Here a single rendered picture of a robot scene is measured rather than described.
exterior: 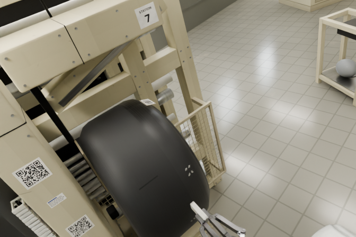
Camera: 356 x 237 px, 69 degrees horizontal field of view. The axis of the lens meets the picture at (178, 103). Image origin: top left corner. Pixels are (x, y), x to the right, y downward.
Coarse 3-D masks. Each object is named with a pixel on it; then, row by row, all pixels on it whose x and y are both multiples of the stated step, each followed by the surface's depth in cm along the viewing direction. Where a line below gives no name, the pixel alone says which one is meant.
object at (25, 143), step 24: (0, 96) 61; (0, 120) 63; (24, 120) 67; (0, 144) 65; (24, 144) 69; (48, 144) 82; (0, 168) 67; (48, 168) 75; (24, 192) 73; (48, 192) 77; (72, 192) 82; (48, 216) 80; (72, 216) 85; (96, 216) 92
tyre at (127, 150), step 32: (96, 128) 90; (128, 128) 87; (160, 128) 87; (96, 160) 83; (128, 160) 81; (160, 160) 82; (192, 160) 87; (128, 192) 78; (160, 192) 81; (192, 192) 86; (160, 224) 82; (192, 224) 95
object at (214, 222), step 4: (212, 216) 78; (212, 220) 77; (212, 224) 78; (216, 224) 76; (216, 228) 77; (220, 228) 75; (220, 232) 75; (224, 232) 74; (224, 236) 74; (228, 236) 72
